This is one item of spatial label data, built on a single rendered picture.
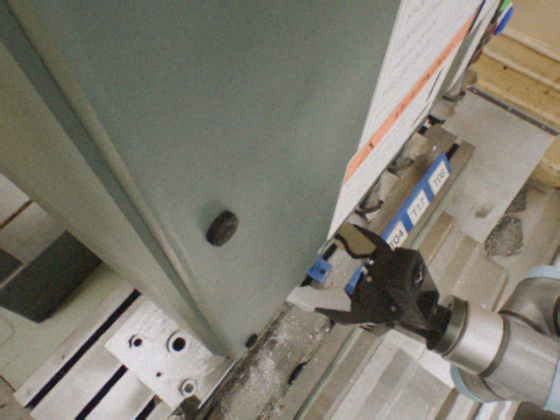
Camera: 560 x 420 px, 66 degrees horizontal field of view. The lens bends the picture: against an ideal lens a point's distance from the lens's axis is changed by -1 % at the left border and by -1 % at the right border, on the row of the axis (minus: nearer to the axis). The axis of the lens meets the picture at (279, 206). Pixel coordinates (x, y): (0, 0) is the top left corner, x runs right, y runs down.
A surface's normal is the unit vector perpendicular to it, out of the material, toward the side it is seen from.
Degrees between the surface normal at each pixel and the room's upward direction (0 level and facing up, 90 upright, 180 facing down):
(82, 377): 0
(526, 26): 90
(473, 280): 8
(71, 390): 0
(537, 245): 17
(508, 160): 24
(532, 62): 90
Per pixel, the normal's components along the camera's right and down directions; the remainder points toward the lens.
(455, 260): 0.10, -0.54
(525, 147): -0.24, -0.12
